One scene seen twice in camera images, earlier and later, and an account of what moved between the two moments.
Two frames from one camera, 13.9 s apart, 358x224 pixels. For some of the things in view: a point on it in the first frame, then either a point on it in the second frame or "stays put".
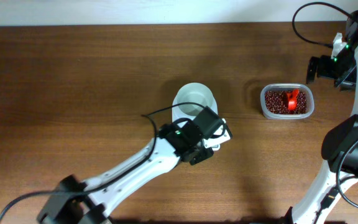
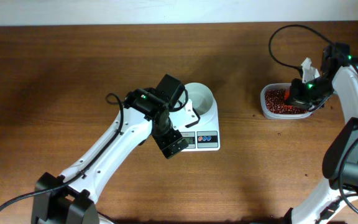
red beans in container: [276, 102] stays put
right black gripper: [312, 70] -> [299, 99]
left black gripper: [202, 154] -> [171, 144]
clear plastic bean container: [286, 101] stays put
